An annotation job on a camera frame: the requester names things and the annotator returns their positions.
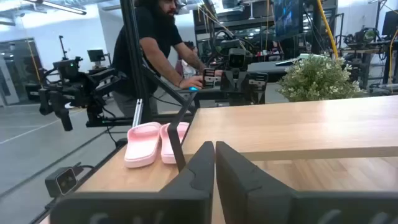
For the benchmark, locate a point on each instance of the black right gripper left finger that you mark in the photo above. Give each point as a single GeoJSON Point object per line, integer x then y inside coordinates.
{"type": "Point", "coordinates": [186, 202]}

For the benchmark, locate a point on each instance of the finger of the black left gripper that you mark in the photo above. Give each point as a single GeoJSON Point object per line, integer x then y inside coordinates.
{"type": "Point", "coordinates": [250, 96]}
{"type": "Point", "coordinates": [231, 93]}

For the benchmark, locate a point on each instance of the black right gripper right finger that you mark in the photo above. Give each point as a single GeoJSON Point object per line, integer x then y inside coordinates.
{"type": "Point", "coordinates": [248, 193]}

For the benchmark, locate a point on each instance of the pink slide sandal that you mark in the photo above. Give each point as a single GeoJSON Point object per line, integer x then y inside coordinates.
{"type": "Point", "coordinates": [164, 146]}
{"type": "Point", "coordinates": [141, 143]}

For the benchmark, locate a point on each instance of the background black robot arm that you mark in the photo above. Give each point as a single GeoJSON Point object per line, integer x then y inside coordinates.
{"type": "Point", "coordinates": [362, 35]}
{"type": "Point", "coordinates": [77, 87]}

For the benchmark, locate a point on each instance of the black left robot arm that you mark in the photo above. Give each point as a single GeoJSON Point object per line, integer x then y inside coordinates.
{"type": "Point", "coordinates": [222, 46]}

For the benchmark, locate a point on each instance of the computer mouse with blue light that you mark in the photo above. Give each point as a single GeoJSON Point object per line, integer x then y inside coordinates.
{"type": "Point", "coordinates": [193, 88]}

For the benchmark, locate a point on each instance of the green plant in black pot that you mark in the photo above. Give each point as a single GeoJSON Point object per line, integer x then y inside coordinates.
{"type": "Point", "coordinates": [314, 77]}

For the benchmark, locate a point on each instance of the black storage rack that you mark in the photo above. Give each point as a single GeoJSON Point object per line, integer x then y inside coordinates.
{"type": "Point", "coordinates": [236, 23]}

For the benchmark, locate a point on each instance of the dark monitor screen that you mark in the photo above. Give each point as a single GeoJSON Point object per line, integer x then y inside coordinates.
{"type": "Point", "coordinates": [287, 17]}

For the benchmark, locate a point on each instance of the silver aluminium strip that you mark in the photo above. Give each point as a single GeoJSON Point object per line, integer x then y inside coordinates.
{"type": "Point", "coordinates": [137, 113]}

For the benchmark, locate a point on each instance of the person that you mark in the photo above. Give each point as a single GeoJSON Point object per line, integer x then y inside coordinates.
{"type": "Point", "coordinates": [146, 37]}

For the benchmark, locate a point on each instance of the small background monitor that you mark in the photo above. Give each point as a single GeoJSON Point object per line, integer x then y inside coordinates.
{"type": "Point", "coordinates": [95, 55]}

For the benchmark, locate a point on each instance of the long ceiling lamp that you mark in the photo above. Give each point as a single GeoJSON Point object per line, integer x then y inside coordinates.
{"type": "Point", "coordinates": [59, 7]}

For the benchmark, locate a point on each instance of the glass door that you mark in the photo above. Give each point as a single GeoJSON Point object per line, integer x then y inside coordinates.
{"type": "Point", "coordinates": [18, 71]}

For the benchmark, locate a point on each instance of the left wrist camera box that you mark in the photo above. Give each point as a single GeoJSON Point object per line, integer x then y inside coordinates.
{"type": "Point", "coordinates": [237, 59]}

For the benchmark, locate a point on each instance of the wooden shelf with black frame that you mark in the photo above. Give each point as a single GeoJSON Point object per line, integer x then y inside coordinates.
{"type": "Point", "coordinates": [280, 124]}

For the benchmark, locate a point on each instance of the black rig frame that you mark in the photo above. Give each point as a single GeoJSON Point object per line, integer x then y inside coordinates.
{"type": "Point", "coordinates": [133, 62]}

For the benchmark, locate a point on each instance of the small black table camera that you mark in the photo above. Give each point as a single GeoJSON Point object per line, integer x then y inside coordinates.
{"type": "Point", "coordinates": [60, 182]}

